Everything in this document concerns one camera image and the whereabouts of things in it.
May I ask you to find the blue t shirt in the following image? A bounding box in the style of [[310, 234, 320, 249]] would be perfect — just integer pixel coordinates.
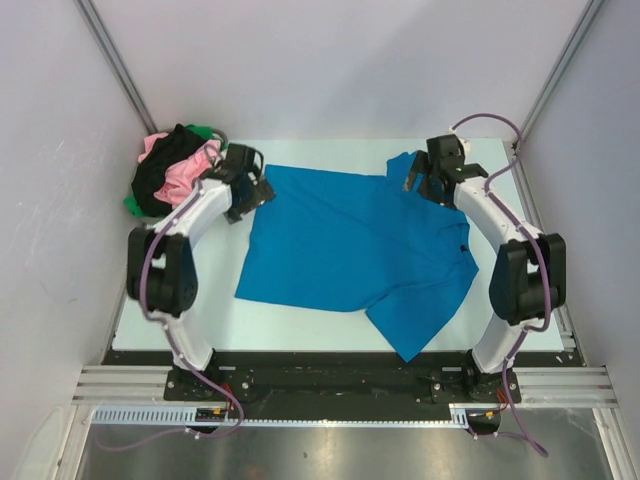
[[236, 153, 478, 361]]

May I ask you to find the grey laundry basket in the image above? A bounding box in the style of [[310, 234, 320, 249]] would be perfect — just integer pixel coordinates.
[[139, 127, 231, 224]]

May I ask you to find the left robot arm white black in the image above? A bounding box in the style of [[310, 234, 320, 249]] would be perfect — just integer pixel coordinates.
[[126, 143, 275, 400]]

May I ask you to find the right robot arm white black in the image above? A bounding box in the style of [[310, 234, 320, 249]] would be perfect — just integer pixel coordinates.
[[404, 133, 566, 402]]

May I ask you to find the green t shirt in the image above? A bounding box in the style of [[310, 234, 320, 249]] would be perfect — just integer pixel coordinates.
[[123, 123, 216, 219]]

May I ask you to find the pink t shirt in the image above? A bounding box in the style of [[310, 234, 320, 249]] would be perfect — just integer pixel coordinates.
[[152, 138, 223, 209]]

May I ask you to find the black t shirt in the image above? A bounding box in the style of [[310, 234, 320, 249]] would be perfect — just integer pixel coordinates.
[[131, 124, 205, 217]]

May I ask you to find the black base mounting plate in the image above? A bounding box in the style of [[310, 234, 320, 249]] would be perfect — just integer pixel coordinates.
[[102, 351, 583, 420]]

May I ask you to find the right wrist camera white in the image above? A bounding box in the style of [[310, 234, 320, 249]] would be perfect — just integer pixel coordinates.
[[448, 127, 472, 156]]

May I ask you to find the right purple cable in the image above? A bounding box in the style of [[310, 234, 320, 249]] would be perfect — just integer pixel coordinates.
[[452, 112, 556, 459]]

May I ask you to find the purple cable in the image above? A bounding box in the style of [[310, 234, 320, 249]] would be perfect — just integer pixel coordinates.
[[452, 112, 556, 459], [92, 144, 246, 451]]

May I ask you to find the aluminium frame rail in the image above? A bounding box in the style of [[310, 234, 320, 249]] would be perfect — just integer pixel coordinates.
[[72, 366, 618, 409]]

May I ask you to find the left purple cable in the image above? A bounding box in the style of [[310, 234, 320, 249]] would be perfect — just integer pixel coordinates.
[[92, 144, 246, 451]]

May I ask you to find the white slotted cable duct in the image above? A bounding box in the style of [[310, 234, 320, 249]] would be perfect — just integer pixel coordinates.
[[92, 405, 469, 429]]

